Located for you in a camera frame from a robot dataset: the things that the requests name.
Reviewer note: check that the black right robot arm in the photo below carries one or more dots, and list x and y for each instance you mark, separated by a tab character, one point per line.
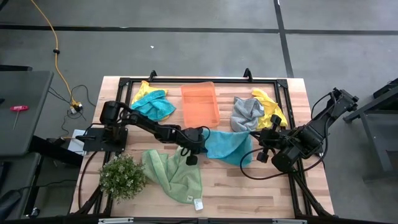
311	133

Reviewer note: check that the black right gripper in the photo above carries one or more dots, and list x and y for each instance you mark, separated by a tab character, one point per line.
273	138

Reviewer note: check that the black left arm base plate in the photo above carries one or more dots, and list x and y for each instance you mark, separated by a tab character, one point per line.
96	143

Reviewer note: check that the black side shelf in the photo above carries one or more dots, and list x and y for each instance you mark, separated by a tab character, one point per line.
49	149

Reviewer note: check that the orange translucent plastic tray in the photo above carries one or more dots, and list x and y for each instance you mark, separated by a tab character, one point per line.
200	105

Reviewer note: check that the green microfiber towel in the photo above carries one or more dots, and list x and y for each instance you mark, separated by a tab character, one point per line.
174	177

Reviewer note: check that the dark grey metal stand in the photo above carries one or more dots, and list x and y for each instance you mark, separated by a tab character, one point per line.
377	144

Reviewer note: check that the grey microfiber towel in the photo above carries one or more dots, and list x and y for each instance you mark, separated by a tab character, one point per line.
244	115

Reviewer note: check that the small artificial green plant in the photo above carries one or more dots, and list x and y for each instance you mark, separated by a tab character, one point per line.
122	179

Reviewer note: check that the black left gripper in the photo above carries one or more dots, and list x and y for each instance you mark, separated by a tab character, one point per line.
194	140

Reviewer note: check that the white box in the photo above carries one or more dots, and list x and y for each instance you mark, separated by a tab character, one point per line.
74	146

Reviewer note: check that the silver metal bracket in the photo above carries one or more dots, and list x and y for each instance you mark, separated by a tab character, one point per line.
115	221
289	221

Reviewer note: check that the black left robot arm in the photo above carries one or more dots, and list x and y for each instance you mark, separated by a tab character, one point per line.
149	126

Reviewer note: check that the blue microfiber towel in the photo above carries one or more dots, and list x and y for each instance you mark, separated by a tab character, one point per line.
228	146
154	105

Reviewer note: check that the grey side table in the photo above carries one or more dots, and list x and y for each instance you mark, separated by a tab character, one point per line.
28	130

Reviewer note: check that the white paper tag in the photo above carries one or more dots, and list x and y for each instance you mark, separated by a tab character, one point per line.
198	204

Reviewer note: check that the yellow microfiber towel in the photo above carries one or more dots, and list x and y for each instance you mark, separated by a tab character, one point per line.
143	88
267	105

